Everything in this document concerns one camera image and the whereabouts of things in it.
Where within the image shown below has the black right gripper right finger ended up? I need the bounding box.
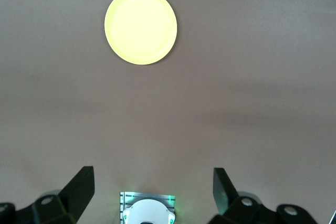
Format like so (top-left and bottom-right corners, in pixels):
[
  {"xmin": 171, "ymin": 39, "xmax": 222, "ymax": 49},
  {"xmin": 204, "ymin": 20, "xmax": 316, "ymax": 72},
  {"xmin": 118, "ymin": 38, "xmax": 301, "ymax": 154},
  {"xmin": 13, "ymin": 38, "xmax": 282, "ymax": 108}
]
[{"xmin": 208, "ymin": 167, "xmax": 319, "ymax": 224}]

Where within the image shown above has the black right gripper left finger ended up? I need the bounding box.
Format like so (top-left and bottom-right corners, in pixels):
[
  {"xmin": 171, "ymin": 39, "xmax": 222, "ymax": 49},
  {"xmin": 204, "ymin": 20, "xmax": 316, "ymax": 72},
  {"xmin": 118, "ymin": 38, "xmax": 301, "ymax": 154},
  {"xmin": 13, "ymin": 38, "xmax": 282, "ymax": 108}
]
[{"xmin": 0, "ymin": 166, "xmax": 95, "ymax": 224}]

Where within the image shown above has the yellow round plate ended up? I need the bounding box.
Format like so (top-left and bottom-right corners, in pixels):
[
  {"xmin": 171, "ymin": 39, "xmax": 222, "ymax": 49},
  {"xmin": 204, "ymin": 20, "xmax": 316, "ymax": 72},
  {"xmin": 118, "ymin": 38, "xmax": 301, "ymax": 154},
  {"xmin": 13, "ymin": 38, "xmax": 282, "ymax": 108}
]
[{"xmin": 104, "ymin": 0, "xmax": 178, "ymax": 66}]

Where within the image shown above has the brown table cover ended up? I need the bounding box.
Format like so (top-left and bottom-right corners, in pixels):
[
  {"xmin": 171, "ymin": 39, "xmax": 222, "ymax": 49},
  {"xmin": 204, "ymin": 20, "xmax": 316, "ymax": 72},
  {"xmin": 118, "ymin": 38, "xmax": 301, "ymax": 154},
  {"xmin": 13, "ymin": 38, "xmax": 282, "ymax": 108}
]
[{"xmin": 0, "ymin": 0, "xmax": 336, "ymax": 224}]

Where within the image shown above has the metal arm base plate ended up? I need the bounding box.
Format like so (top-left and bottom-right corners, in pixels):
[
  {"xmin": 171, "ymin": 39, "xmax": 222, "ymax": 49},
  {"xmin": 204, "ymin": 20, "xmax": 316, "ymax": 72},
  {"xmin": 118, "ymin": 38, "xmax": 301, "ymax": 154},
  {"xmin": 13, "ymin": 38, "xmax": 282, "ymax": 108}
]
[{"xmin": 119, "ymin": 191, "xmax": 176, "ymax": 224}]

